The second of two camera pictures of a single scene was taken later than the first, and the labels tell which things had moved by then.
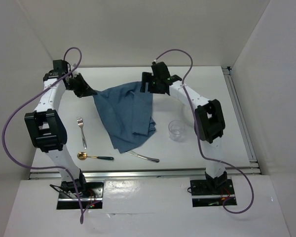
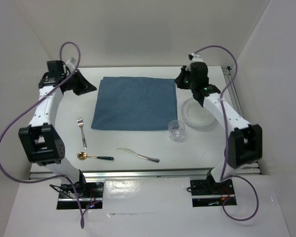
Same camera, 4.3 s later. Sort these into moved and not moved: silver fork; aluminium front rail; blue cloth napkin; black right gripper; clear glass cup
Moved: black right gripper; blue cloth napkin
Not moved: clear glass cup; silver fork; aluminium front rail
